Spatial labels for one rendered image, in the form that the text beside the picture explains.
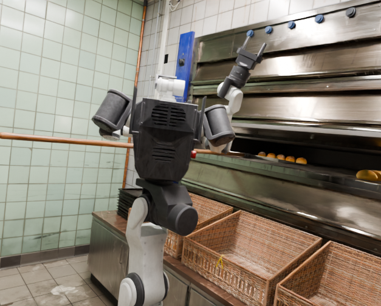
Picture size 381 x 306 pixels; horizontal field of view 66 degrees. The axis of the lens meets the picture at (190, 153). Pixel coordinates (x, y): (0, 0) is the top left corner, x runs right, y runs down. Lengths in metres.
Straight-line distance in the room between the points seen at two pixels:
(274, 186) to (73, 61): 2.03
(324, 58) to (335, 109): 0.30
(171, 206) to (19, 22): 2.15
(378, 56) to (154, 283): 1.47
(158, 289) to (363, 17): 1.64
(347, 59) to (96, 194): 2.41
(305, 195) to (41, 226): 2.23
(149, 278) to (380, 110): 1.31
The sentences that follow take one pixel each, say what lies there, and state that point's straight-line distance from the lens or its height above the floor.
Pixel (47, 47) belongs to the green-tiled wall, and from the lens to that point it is 2.88.
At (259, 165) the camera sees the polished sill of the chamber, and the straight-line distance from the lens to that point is 1.94.
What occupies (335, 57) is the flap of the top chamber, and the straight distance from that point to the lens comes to 1.84.
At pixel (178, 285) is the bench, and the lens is 1.73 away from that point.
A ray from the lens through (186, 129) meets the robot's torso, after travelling 1.05.
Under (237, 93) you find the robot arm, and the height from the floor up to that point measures 1.51.
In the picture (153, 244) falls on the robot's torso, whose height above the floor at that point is 0.82.
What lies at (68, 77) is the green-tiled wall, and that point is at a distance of 2.91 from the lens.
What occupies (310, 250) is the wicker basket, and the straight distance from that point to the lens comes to 1.64.
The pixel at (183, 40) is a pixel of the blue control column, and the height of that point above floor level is 2.09.
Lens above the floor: 1.28
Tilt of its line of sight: 3 degrees down
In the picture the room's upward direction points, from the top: 7 degrees clockwise
